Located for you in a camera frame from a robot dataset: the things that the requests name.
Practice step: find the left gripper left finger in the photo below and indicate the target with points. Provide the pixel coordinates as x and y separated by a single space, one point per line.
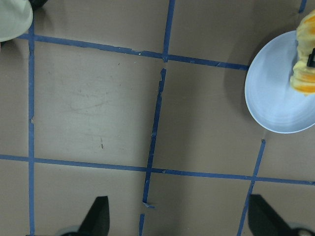
97 220

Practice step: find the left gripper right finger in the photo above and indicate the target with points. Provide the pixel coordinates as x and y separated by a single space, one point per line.
263 220

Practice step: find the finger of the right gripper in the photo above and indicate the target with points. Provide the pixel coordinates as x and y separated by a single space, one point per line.
311 59

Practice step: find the orange striped bread loaf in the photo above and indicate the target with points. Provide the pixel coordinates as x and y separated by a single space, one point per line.
303 77

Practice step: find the blue plate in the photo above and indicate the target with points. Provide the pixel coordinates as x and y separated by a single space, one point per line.
270 99

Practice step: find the cream deep bowl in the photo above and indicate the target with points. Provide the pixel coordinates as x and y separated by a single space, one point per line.
15 18

